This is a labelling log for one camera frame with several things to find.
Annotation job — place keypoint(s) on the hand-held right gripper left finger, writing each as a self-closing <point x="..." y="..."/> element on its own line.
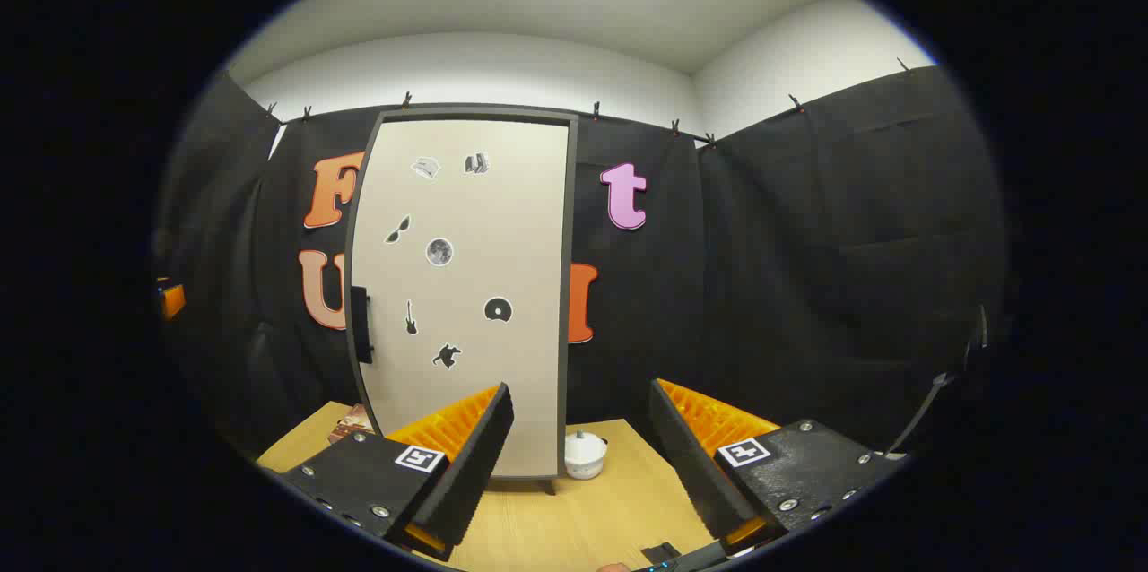
<point x="480" y="455"/>

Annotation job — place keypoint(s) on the row of backdrop clips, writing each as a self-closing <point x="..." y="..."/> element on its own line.
<point x="406" y="99"/>

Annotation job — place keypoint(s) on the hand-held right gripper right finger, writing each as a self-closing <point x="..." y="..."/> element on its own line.
<point x="691" y="464"/>

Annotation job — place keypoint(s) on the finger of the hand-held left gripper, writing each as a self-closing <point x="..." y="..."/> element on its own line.
<point x="173" y="300"/>

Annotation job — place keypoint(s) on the black table clamp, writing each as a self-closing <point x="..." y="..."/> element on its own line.
<point x="659" y="551"/>

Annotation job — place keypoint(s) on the white lidded ceramic pot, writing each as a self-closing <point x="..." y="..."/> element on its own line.
<point x="585" y="457"/>

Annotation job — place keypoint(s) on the stack of books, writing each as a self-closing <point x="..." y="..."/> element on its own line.
<point x="352" y="427"/>

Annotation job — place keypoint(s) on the black backdrop cloth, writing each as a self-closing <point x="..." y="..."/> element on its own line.
<point x="807" y="267"/>

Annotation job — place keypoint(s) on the beige cabinet door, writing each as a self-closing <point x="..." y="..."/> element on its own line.
<point x="466" y="393"/>

